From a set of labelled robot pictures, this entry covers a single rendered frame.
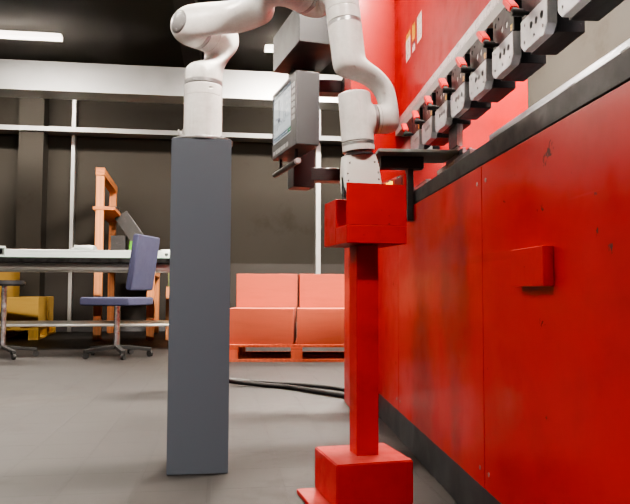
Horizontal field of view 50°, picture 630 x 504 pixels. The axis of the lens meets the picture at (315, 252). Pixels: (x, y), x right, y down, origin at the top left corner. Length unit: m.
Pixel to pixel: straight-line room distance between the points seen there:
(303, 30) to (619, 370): 2.69
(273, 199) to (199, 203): 7.14
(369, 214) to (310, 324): 3.49
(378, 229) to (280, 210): 7.50
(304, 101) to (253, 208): 5.92
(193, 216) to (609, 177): 1.31
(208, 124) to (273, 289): 3.47
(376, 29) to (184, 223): 1.65
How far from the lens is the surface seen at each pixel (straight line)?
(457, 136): 2.31
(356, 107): 1.73
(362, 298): 1.74
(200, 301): 2.03
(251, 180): 9.20
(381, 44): 3.32
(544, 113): 1.28
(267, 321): 5.14
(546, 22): 1.60
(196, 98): 2.15
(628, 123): 1.02
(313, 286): 5.48
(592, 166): 1.10
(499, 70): 1.85
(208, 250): 2.04
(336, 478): 1.71
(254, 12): 2.06
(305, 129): 3.27
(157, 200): 9.19
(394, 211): 1.71
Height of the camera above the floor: 0.54
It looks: 3 degrees up
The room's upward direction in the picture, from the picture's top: straight up
